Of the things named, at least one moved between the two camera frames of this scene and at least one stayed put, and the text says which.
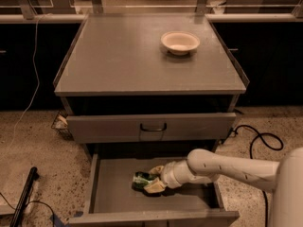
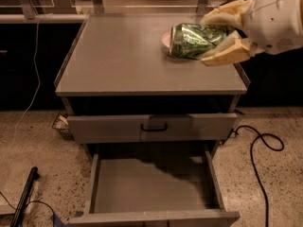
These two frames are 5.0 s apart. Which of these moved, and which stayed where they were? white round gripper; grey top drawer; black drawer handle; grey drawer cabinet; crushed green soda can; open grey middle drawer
Moved: white round gripper; crushed green soda can
Stayed: grey drawer cabinet; black drawer handle; grey top drawer; open grey middle drawer
